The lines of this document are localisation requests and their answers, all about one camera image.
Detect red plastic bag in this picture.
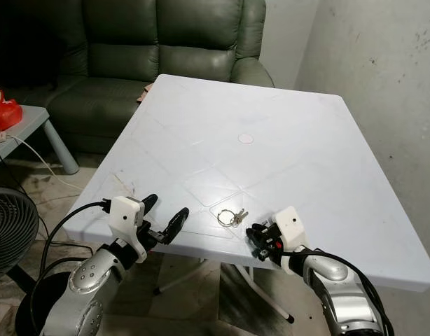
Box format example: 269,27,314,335
0,98,24,132

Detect white power cable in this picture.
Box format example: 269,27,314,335
8,134,98,195

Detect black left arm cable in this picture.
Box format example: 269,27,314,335
29,200,112,334

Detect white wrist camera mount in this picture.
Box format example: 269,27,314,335
272,206,310,270
109,195,148,262

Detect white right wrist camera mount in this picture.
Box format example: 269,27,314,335
272,206,310,270

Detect white table leg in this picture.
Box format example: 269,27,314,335
232,269,297,325
153,269,217,295

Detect silver keys on ring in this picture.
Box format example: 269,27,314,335
217,208,248,228

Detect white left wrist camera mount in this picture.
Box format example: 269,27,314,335
109,195,148,262

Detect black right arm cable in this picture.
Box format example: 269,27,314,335
306,249,395,335

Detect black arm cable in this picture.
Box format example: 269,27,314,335
306,249,395,335
29,200,112,334

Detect small brown cloth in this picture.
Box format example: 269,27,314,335
137,83,157,104

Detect grey side table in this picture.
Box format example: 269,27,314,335
0,105,80,176

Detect black floor fan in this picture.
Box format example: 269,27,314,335
0,185,63,336

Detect dark green leather sofa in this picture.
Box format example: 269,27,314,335
0,0,276,156

